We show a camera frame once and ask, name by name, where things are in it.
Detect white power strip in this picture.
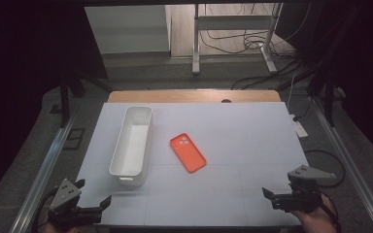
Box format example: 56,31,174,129
288,114,310,139

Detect person's right hand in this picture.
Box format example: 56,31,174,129
290,194,338,233

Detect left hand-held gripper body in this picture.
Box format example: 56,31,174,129
47,178,103,232

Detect person's left hand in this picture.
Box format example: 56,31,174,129
42,222,81,233

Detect black metal stand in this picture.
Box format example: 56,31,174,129
58,72,113,128
306,72,339,128

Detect tangled black floor cables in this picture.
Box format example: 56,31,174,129
199,3,294,60

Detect black curtain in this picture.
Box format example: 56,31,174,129
275,0,373,159
0,0,109,208

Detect aluminium rail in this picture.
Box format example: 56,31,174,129
9,106,81,233
310,96,373,233

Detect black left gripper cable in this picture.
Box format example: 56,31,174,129
31,186,60,233

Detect white panel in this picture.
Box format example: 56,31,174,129
84,4,172,55

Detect thin white cable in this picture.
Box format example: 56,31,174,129
287,73,298,113

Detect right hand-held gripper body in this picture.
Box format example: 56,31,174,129
271,164,338,214

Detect looped black cable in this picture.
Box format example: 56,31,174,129
303,149,347,189

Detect orange phone case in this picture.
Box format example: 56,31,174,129
169,132,208,174

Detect white plastic storage box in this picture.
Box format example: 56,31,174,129
109,106,153,187

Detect long black floor cable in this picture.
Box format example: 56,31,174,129
230,57,309,91

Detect white metal desk frame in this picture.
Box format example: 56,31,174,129
191,3,284,76

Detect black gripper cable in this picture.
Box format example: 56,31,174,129
317,190,343,233
31,186,60,233

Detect white table cover board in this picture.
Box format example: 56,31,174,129
76,102,310,227

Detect wooden table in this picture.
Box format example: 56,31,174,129
107,89,283,104

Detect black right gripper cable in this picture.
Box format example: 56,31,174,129
317,190,343,233

